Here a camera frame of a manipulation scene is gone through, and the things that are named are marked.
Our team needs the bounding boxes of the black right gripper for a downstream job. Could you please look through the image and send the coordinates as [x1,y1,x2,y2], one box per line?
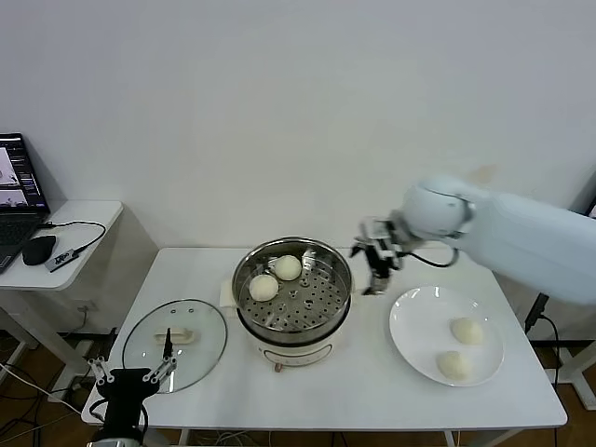
[349,218,406,297]

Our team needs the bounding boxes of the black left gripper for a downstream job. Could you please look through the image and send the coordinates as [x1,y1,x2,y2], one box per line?
[86,326,178,432]

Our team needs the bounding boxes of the glass lid with cream handle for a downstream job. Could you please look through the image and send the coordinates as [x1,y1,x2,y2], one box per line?
[121,299,228,395]

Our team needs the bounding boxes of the white steamed baozi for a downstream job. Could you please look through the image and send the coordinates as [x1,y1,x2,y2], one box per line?
[249,274,280,303]
[273,254,303,282]
[449,318,483,345]
[436,350,471,381]

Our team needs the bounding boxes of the stainless steel steamer basket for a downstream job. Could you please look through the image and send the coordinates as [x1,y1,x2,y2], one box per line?
[231,237,354,332]

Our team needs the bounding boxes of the white round plate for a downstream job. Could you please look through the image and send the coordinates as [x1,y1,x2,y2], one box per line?
[388,286,506,387]

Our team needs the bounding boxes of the cream electric cooker pot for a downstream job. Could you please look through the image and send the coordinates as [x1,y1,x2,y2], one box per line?
[217,263,368,374]

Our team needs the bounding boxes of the grey usb hub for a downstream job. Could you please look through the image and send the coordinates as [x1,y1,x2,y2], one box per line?
[48,249,78,273]

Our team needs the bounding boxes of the white side desk with mouse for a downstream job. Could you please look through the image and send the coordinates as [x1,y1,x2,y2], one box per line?
[0,199,125,378]

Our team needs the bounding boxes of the black computer mouse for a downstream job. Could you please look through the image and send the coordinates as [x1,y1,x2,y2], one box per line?
[22,236,57,267]

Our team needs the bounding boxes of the black laptop with pink screen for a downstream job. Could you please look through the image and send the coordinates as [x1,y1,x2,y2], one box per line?
[0,133,51,275]

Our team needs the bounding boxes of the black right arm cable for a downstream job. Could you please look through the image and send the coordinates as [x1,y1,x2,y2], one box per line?
[407,246,462,269]

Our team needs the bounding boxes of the white floor cable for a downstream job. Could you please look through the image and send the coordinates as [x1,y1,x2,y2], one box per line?
[0,361,85,413]

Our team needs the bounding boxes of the black floor cable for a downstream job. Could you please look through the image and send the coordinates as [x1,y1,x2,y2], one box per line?
[0,367,94,447]

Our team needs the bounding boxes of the thin white cable bundle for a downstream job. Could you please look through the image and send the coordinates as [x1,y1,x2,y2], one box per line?
[195,430,269,447]

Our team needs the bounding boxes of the black cable with adapter block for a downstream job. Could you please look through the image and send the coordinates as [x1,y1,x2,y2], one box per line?
[524,291,596,387]

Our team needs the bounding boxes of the white side desk with cables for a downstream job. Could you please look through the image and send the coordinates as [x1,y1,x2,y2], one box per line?
[530,278,596,411]

